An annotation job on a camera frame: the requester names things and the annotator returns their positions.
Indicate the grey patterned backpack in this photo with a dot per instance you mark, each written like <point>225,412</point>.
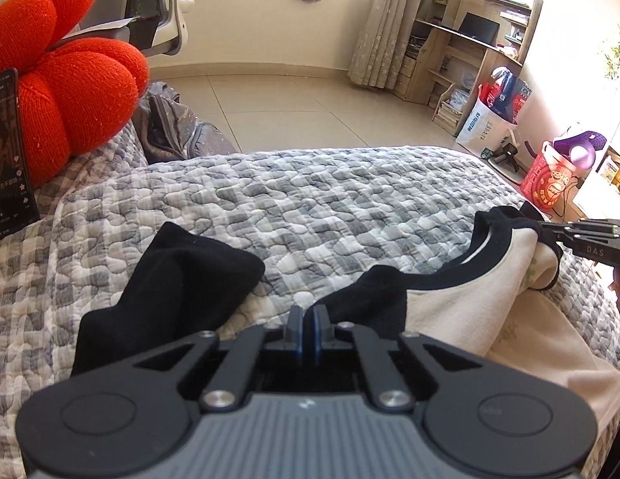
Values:
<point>175,124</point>

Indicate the grey checked quilt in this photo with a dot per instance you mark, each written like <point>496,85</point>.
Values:
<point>300,194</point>

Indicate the beige star curtain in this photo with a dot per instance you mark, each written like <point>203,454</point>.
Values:
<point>390,25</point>

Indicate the red pumpkin cushion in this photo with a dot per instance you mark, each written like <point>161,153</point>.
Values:
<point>75,95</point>

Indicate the wooden desk with shelves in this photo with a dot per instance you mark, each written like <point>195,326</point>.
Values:
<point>440,60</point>

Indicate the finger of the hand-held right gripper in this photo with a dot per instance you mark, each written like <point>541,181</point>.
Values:
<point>554,233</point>

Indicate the white office chair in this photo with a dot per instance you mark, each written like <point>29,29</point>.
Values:
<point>172,15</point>

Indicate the small black tripod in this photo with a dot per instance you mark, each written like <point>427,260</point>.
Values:
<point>507,154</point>

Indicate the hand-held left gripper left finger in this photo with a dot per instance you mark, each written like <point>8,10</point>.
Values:
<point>299,332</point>

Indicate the red gift bag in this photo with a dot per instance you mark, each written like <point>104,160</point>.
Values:
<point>544,179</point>

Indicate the red and blue packet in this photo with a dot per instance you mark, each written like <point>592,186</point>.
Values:
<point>507,92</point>

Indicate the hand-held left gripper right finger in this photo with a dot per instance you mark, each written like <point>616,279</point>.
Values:
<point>317,332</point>

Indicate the black bag on chair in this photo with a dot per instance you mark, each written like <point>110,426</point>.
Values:
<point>144,5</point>

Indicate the black smartphone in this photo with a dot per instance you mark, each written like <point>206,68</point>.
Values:
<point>8,159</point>

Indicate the white shopping bag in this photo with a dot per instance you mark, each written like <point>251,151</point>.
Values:
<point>482,132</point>

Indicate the purple plastic item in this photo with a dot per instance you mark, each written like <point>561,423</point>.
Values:
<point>579,147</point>

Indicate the black laptop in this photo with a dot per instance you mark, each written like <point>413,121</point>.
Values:
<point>479,29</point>

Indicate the green plant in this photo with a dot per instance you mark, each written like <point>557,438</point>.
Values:
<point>617,55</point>

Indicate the beige sweatshirt with black sleeves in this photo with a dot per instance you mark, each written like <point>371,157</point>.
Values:
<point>465,319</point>

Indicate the light wooden shelf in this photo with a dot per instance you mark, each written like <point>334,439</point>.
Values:
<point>609,179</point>

